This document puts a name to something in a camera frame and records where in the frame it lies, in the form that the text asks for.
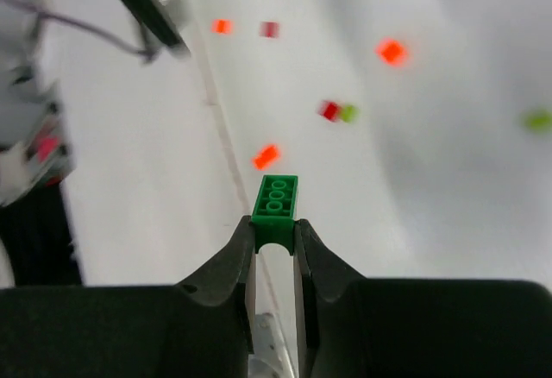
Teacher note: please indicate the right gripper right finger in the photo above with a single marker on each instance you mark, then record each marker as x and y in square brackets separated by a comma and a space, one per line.
[349, 325]

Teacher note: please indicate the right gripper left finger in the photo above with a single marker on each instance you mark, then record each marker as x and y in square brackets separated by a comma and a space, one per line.
[199, 327]

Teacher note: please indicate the dark green wedge lego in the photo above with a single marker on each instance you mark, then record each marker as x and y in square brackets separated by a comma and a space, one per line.
[274, 211]

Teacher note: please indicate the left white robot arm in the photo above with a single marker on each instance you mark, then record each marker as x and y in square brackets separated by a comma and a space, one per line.
[36, 241]

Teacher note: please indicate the orange double lego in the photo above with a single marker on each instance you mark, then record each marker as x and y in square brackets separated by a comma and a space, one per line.
[266, 157]

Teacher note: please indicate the lime green lego centre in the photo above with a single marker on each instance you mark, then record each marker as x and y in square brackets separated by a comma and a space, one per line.
[348, 113]

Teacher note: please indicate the lime green lego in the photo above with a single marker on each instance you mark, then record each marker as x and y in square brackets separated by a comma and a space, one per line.
[537, 121]
[348, 113]

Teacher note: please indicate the dark red lego centre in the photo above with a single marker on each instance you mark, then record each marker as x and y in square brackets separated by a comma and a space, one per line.
[331, 111]

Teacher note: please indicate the dark red lego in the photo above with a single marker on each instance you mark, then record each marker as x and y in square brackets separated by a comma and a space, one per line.
[331, 111]
[269, 30]

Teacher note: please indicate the orange lego middle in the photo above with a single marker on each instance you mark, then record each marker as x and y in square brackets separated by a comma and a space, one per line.
[392, 52]

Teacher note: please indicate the lime green lego middle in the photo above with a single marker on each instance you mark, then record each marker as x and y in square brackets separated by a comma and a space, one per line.
[537, 121]

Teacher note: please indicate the orange lego bottom left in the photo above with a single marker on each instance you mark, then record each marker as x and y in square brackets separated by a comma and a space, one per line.
[222, 26]

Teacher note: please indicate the dark red lego bottom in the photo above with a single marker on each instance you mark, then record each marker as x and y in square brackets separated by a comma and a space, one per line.
[269, 30]

